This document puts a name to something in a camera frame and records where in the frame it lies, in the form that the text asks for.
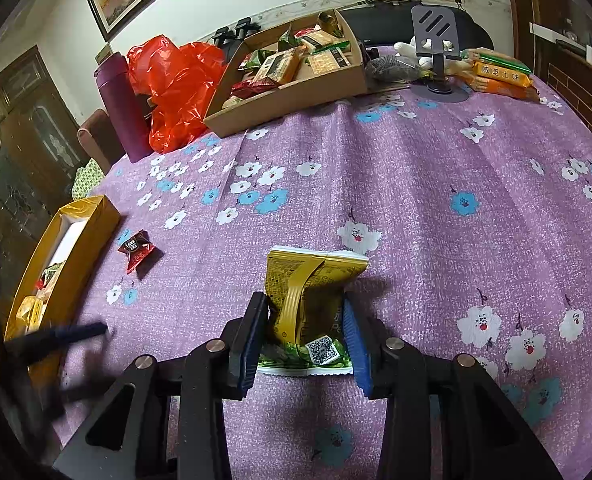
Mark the purple bottle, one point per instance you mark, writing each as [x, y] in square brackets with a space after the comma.
[123, 110]

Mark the orange biscuit packet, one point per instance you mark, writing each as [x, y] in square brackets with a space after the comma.
[506, 91]
[501, 76]

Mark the white glove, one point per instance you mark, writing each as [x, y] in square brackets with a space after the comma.
[408, 52]

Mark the gold cardboard box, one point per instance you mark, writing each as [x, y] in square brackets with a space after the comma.
[83, 245]

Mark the pile of assorted snack packets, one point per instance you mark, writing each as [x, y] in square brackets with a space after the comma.
[286, 62]

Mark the green patterned cloth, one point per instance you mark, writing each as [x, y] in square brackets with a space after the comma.
[87, 177]

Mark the yellow snack packet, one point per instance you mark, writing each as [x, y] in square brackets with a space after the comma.
[30, 314]

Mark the brown sofa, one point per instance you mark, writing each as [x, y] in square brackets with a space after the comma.
[96, 140]

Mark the gold green pea packet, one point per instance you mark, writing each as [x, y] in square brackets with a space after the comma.
[306, 285]

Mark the wooden low cabinet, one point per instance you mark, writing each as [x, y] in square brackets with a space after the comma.
[576, 85]

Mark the wooden glass door cabinet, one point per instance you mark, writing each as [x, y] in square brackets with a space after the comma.
[21, 150]

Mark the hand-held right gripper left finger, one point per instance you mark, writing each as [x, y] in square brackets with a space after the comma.
[253, 352]

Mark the black clamp tool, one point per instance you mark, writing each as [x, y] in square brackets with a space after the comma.
[233, 35]

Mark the grey crumpled bag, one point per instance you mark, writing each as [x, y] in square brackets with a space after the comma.
[393, 69]

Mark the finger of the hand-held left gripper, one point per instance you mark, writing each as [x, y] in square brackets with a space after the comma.
[61, 336]

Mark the purple floral tablecloth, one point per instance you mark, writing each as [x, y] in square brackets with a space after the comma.
[376, 185]

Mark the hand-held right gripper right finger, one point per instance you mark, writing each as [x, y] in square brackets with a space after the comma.
[357, 352]

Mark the red candy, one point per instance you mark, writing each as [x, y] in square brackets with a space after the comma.
[138, 250]

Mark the grey phone stand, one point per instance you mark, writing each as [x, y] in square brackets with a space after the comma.
[436, 30]

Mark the brown cardboard tray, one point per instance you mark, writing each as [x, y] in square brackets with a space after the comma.
[296, 97]

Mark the red plastic bag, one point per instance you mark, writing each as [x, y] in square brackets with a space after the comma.
[176, 90]

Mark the green striped biscuit packet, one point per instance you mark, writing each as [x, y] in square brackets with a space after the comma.
[501, 57]

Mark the black chair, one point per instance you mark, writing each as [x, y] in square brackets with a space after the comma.
[381, 25]

